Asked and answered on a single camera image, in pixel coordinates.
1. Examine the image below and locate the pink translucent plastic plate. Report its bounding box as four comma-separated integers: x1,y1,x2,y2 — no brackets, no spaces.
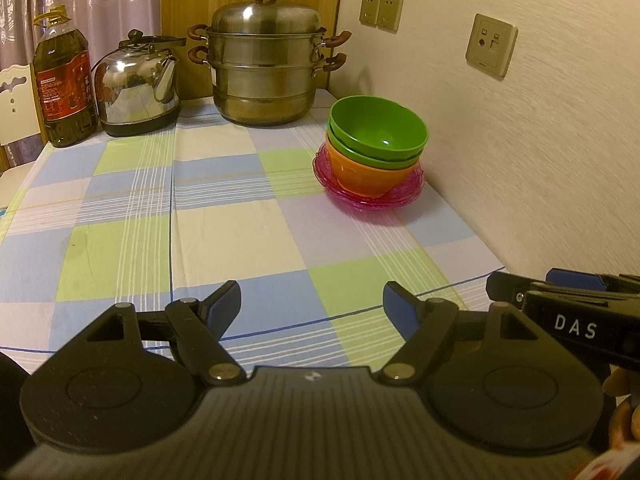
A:
315,141,426,201
313,150,427,211
314,145,426,206

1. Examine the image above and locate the person's right hand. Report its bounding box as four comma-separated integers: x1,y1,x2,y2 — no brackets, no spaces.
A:
602,366,640,461

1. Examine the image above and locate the green plastic bowl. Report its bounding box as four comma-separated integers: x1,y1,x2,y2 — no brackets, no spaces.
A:
325,127,423,171
328,96,430,162

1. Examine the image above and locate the cooking oil bottle red label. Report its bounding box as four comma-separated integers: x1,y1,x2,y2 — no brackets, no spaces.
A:
32,4,99,149

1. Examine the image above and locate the stainless steel kettle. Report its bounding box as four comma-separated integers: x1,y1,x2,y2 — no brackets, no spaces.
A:
92,29,187,138

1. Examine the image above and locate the checked pastel tablecloth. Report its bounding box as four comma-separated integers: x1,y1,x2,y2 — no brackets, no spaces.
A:
0,87,508,366

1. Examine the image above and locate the white wooden chair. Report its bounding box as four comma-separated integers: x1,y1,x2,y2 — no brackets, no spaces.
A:
0,64,42,148

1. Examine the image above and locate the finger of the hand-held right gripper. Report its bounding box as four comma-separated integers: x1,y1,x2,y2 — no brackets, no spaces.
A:
486,270,536,307
545,267,640,292

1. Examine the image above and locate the orange plastic bowl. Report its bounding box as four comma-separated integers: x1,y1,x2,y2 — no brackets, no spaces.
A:
326,132,422,199

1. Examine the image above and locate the beige wall data socket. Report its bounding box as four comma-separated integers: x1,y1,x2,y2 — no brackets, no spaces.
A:
465,12,519,78

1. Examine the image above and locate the stainless steel steamer pot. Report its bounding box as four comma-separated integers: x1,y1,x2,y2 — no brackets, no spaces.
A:
187,0,352,127

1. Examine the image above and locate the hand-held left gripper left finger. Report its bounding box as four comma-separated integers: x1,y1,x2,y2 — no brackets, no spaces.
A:
82,280,248,386

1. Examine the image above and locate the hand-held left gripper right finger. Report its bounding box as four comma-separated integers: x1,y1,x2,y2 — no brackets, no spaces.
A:
382,281,543,386

